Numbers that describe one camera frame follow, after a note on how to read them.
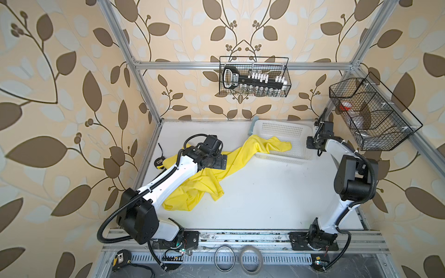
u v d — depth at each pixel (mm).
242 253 693
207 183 819
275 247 737
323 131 771
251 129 1055
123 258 681
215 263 703
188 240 743
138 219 502
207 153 605
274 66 910
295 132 1081
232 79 852
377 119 734
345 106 806
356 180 503
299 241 737
